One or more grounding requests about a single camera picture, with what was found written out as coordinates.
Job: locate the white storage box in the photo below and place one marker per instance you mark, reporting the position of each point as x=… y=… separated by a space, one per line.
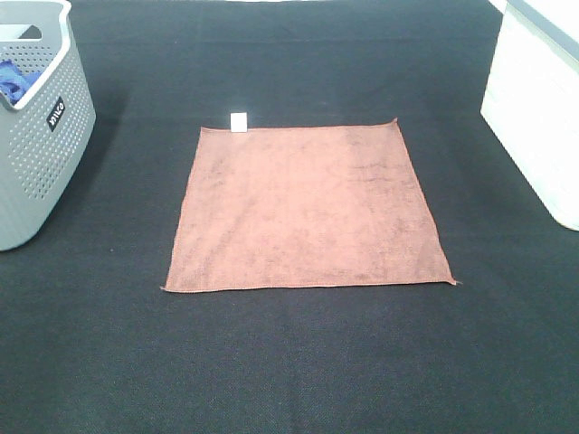
x=531 y=99

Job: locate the blue cloth in basket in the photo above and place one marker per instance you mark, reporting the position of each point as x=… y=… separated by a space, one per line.
x=14 y=83

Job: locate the brown microfiber towel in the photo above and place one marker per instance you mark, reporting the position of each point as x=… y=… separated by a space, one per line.
x=304 y=207

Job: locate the grey perforated laundry basket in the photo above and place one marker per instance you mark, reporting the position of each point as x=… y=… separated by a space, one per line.
x=44 y=135

